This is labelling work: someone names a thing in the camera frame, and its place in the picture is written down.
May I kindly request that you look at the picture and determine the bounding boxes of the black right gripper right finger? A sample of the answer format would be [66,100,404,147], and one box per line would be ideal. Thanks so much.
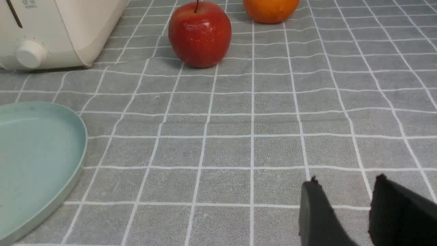
[368,174,437,246]

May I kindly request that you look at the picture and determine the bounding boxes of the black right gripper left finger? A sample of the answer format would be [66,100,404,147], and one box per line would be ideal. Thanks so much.
[298,176,357,246]

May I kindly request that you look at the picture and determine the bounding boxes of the white two-slot toaster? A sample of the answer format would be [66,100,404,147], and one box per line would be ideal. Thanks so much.
[0,0,127,70]

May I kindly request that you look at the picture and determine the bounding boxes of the grey checked tablecloth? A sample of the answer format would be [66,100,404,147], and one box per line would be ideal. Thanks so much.
[1,0,436,246]

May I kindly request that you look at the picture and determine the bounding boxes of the orange persimmon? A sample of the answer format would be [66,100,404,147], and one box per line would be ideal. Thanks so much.
[242,0,300,24]

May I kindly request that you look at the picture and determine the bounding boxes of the red apple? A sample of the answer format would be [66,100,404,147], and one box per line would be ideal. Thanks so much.
[168,0,231,68]

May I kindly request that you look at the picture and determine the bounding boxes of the light green round plate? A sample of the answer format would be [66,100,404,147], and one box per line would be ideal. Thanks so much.
[0,101,88,246]

